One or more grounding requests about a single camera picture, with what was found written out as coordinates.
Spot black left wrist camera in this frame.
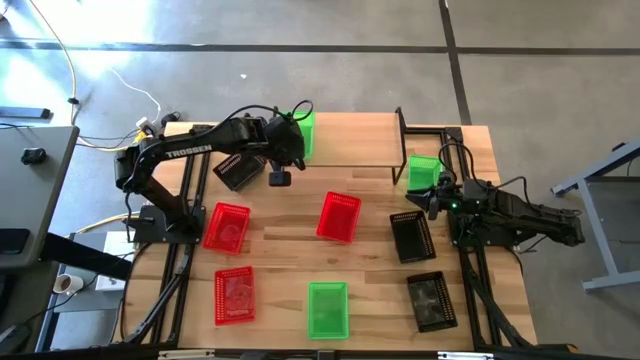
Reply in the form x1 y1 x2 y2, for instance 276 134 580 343
268 170 293 189

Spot yellow power cord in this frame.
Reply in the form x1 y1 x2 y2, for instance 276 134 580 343
74 130 151 236

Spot wooden shelf with black legs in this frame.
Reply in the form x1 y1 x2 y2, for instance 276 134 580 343
272 106 409 186

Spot black plastic basket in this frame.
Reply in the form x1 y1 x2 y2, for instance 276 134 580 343
389 209 437 265
405 270 459 334
212 152 268 193

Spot black phone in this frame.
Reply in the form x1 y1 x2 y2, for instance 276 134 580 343
0 227 31 256

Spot thin white cable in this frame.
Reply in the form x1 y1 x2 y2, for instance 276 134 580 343
108 67 164 126

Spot black desk beam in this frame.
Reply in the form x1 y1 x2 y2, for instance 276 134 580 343
39 232 134 281

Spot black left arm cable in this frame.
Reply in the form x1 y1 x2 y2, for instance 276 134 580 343
214 98 315 132

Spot red plastic basket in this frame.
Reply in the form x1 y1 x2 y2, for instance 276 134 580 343
202 201 251 256
213 265 257 327
315 191 362 245

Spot black flat power strip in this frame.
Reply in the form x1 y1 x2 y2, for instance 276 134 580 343
0 105 53 121

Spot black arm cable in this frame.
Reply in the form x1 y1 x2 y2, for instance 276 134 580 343
437 141 534 201
214 98 315 132

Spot silver metal bracket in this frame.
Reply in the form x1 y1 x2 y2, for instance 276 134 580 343
158 349 216 360
437 351 494 360

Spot white paper sheet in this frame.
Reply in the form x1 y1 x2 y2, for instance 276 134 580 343
94 229 137 294

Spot thin pale yellow cable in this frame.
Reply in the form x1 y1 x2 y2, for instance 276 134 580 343
27 0 81 126

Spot grey metal side table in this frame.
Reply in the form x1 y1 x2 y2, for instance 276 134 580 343
549 139 640 294

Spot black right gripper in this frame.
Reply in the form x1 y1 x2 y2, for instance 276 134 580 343
405 182 470 222

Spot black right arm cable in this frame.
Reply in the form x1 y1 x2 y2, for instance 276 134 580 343
437 141 534 201

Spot green plastic basket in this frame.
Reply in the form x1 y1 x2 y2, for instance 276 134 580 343
405 154 444 194
292 110 317 161
306 281 350 341

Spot small black device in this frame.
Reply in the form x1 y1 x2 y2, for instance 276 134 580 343
20 147 49 166

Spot black aluminium table frame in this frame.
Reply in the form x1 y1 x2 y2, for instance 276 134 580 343
112 122 576 360

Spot grey desk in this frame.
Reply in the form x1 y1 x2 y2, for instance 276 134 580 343
0 124 81 271

